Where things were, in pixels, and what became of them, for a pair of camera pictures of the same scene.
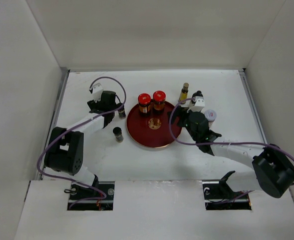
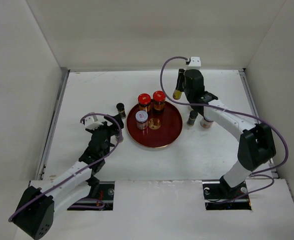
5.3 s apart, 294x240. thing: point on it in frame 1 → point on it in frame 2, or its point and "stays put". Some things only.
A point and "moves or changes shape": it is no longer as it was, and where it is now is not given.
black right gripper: (179, 111) → (181, 77)
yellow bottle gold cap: (184, 93) moves or changes shape
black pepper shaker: (122, 114) stays put
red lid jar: (144, 100) stays put
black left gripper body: (93, 105) → (109, 132)
